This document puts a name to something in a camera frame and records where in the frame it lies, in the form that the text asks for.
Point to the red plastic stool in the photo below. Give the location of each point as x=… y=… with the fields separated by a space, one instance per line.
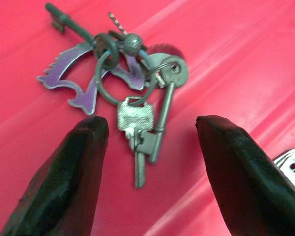
x=236 y=61

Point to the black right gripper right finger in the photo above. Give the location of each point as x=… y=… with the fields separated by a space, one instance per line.
x=248 y=191

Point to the key bunch with purple charm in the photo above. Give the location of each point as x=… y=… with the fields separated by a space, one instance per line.
x=135 y=118

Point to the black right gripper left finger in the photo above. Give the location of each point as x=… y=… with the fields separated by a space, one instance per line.
x=64 y=186

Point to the silver key bunch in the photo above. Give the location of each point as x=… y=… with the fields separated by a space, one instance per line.
x=288 y=159

